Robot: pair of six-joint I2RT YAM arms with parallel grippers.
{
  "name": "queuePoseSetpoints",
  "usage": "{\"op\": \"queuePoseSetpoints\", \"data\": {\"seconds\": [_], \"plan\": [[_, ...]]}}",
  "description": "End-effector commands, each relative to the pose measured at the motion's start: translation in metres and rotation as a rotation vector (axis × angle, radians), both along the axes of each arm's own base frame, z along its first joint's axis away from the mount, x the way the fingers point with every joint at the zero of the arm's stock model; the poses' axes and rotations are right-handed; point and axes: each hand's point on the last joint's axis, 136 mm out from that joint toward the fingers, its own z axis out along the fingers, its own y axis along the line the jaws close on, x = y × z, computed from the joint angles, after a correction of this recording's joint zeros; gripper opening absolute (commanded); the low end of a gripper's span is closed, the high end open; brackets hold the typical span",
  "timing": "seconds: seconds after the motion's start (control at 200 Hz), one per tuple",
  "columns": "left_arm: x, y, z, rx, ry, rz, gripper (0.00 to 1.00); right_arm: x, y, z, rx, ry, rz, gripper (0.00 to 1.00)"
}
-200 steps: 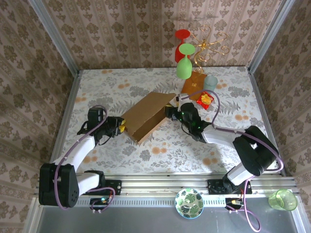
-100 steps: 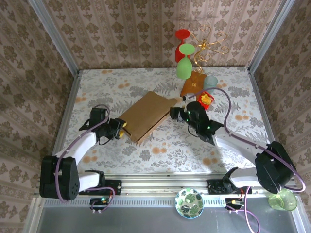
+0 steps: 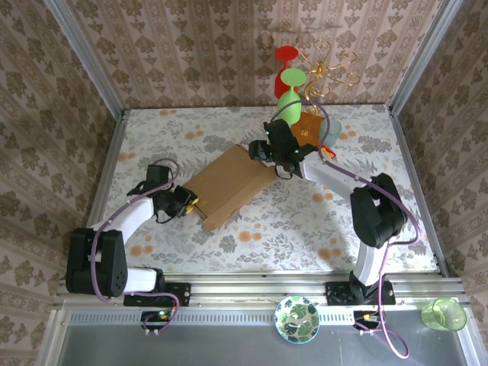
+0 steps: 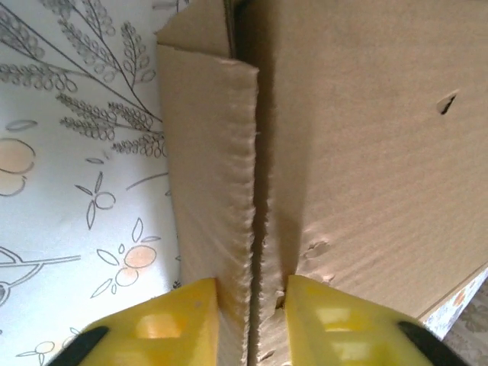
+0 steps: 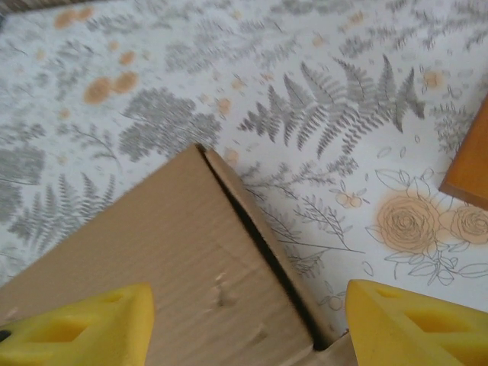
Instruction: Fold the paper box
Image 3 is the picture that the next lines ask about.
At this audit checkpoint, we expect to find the brown cardboard paper box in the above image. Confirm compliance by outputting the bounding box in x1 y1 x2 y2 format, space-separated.
181 143 278 232

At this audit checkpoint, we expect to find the brown flat card folder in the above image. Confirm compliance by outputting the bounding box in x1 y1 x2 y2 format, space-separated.
290 112 326 148

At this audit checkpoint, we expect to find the pale blue plastic tumbler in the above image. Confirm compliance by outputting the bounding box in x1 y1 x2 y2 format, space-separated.
319 117 342 148

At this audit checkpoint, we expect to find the green plastic wine glass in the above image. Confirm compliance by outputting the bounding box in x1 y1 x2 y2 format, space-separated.
276 68 307 125

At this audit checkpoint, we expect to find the floral table cloth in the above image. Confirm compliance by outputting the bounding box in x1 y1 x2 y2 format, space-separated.
78 104 439 274

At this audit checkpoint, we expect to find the red plastic wine glass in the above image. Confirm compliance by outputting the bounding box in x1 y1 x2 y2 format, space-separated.
274 46 299 98

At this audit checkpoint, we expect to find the black connector board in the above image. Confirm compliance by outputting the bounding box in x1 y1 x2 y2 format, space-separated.
353 310 386 325
140 310 172 325

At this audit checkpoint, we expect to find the grey metal shelf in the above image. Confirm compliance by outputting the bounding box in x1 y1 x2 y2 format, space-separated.
36 308 488 366

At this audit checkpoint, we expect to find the leaf pattern bowl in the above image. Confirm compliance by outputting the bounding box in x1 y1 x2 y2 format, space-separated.
274 295 321 345

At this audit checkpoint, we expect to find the clear green plastic cup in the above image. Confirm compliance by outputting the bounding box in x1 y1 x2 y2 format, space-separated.
420 297 467 331

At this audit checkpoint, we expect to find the aluminium side rail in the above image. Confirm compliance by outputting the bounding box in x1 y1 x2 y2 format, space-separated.
72 109 129 279
387 104 451 278

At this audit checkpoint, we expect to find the gold wire glass rack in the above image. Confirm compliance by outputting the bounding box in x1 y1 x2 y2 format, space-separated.
295 39 361 115

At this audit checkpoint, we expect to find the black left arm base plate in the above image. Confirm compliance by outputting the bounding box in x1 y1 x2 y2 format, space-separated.
123 281 191 308

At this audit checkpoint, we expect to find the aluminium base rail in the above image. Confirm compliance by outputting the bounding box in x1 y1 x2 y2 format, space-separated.
53 277 468 308

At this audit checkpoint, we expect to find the aluminium frame post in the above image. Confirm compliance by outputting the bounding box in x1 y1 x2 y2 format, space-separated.
389 0 464 111
43 0 125 114

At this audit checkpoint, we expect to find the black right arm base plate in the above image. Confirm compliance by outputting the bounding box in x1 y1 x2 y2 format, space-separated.
326 280 397 307

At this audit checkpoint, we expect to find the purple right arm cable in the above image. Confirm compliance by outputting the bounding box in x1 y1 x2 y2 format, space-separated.
299 99 422 360

